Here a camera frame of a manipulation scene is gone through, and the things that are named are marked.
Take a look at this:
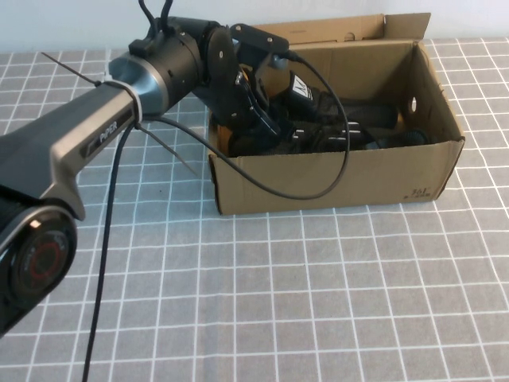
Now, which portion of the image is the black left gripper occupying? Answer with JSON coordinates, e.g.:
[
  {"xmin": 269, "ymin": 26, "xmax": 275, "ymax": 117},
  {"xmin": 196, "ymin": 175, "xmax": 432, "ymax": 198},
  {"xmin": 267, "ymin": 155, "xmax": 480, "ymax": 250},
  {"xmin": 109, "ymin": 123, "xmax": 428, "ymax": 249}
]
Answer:
[{"xmin": 216, "ymin": 43, "xmax": 348, "ymax": 151}]

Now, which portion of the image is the black sneaker with white tongue label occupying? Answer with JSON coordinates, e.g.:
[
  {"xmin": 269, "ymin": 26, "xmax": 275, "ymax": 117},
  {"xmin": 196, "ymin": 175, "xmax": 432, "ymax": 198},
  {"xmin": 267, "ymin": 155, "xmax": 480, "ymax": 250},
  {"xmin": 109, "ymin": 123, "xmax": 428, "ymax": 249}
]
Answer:
[{"xmin": 274, "ymin": 70, "xmax": 429, "ymax": 152}]

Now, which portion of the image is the brown cardboard shoe box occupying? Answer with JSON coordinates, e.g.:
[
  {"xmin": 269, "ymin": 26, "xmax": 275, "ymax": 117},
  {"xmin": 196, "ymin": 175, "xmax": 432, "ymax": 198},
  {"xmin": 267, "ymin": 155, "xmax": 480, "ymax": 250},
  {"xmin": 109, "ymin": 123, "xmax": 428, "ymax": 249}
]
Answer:
[{"xmin": 207, "ymin": 12, "xmax": 466, "ymax": 216}]

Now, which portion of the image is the black sneaker with white stripes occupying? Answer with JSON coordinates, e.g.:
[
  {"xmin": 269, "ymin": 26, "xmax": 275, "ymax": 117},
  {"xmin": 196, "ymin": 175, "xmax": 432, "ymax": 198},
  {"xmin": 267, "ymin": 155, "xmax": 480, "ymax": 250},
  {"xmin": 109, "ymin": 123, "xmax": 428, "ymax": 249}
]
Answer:
[{"xmin": 226, "ymin": 119, "xmax": 359, "ymax": 157}]

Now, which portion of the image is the grey zip tie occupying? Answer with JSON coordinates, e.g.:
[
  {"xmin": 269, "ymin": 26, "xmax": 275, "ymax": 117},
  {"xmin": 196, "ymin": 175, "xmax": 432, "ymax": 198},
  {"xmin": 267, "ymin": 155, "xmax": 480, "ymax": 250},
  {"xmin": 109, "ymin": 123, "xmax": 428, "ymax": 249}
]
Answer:
[
  {"xmin": 134, "ymin": 123, "xmax": 199, "ymax": 177},
  {"xmin": 39, "ymin": 52, "xmax": 145, "ymax": 131}
]

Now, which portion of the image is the left camera cable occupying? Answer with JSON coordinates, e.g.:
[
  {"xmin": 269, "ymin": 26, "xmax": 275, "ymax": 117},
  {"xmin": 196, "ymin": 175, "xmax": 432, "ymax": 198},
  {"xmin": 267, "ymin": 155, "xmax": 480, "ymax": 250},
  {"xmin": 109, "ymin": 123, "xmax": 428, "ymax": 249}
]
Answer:
[{"xmin": 81, "ymin": 50, "xmax": 353, "ymax": 382}]

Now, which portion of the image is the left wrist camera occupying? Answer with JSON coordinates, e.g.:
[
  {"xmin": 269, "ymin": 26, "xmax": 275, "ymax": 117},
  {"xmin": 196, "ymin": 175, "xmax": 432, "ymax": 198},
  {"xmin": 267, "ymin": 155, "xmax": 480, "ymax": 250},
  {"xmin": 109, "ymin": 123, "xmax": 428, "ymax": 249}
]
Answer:
[{"xmin": 229, "ymin": 22, "xmax": 291, "ymax": 71}]

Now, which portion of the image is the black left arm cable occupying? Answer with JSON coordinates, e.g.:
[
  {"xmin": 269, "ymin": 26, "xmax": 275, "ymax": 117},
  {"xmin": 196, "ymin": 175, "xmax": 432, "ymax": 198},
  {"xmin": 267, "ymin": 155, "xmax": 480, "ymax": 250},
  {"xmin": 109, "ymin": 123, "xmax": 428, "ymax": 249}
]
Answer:
[{"xmin": 138, "ymin": 0, "xmax": 178, "ymax": 43}]

